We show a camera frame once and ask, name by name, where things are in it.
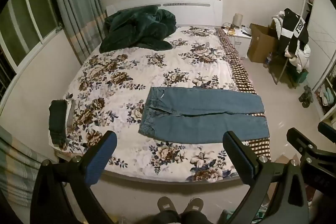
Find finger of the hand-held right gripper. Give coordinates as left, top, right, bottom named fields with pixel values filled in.
left=318, top=122, right=336, bottom=138
left=287, top=128, right=321, bottom=159

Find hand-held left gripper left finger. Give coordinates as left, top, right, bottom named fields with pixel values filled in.
left=30, top=131, right=118, bottom=224

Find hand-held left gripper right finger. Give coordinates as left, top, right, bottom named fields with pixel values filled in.
left=223, top=131, right=310, bottom=224

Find blue denim pants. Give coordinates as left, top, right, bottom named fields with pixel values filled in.
left=138, top=87, right=269, bottom=143

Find pair of dark slippers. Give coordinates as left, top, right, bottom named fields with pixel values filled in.
left=298, top=85, right=314, bottom=108

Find folded dark clothes stack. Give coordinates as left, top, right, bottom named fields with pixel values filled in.
left=49, top=99, right=77, bottom=146

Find person's right shoe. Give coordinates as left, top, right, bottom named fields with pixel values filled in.
left=187, top=197, right=204, bottom=215

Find chair with metal legs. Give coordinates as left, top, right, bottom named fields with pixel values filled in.
left=272, top=55, right=308, bottom=88

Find white puffy coat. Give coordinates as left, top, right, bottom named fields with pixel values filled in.
left=285, top=43, right=312, bottom=73

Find striped pale cloth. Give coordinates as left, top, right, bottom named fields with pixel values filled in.
left=0, top=126, right=51, bottom=210

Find brown checkered bed sheet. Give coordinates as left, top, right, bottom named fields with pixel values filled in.
left=215, top=28, right=271, bottom=161

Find white wardrobe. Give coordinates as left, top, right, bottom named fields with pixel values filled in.
left=299, top=0, right=336, bottom=125

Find floral blanket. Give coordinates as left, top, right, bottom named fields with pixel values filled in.
left=54, top=26, right=271, bottom=183

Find brown cardboard box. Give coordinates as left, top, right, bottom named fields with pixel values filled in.
left=247, top=24, right=279, bottom=64

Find black and white jacket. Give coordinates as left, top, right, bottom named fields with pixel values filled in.
left=277, top=8, right=310, bottom=57

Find white nightstand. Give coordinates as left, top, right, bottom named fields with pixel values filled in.
left=228, top=28, right=253, bottom=59

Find dark green plush blanket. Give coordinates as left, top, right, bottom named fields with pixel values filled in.
left=99, top=6, right=177, bottom=53

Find grey-green curtain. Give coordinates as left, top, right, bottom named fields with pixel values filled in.
left=49, top=0, right=107, bottom=65

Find white bed headboard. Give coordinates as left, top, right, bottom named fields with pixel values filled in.
left=106, top=0, right=224, bottom=27

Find window with white frame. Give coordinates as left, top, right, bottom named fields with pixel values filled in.
left=0, top=0, right=64, bottom=76

